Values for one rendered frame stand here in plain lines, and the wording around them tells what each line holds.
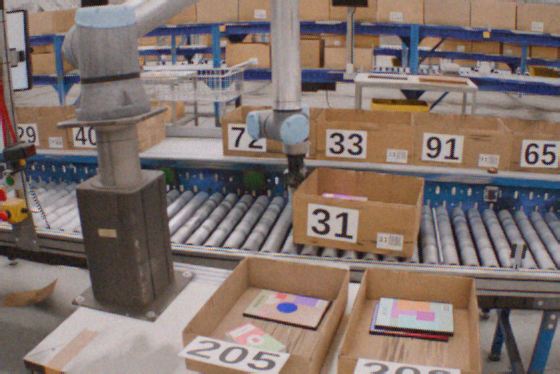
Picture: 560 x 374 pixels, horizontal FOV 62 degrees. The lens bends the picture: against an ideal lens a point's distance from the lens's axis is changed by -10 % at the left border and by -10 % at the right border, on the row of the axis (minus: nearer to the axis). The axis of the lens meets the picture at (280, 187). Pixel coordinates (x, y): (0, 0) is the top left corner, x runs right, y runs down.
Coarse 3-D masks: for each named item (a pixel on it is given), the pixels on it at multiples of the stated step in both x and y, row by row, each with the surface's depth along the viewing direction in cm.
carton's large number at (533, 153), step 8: (528, 144) 187; (536, 144) 186; (544, 144) 186; (552, 144) 185; (528, 152) 188; (536, 152) 187; (544, 152) 187; (552, 152) 186; (528, 160) 189; (536, 160) 188; (544, 160) 188; (552, 160) 187
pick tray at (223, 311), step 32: (256, 256) 137; (224, 288) 124; (256, 288) 139; (288, 288) 136; (320, 288) 133; (192, 320) 108; (224, 320) 124; (256, 320) 124; (288, 352) 111; (320, 352) 103
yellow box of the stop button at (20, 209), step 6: (12, 198) 173; (6, 204) 168; (12, 204) 168; (18, 204) 169; (24, 204) 172; (6, 210) 167; (12, 210) 167; (18, 210) 169; (24, 210) 170; (30, 210) 171; (12, 216) 168; (18, 216) 169; (24, 216) 173; (12, 222) 169
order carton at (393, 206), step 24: (312, 192) 184; (336, 192) 189; (360, 192) 185; (384, 192) 182; (408, 192) 179; (360, 216) 157; (384, 216) 155; (408, 216) 152; (312, 240) 165; (336, 240) 162; (360, 240) 160; (408, 240) 154
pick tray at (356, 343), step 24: (360, 288) 120; (384, 288) 130; (408, 288) 128; (432, 288) 126; (456, 288) 124; (360, 312) 125; (456, 312) 124; (360, 336) 116; (384, 336) 116; (456, 336) 114; (384, 360) 107; (408, 360) 106; (432, 360) 106; (456, 360) 106; (480, 360) 91
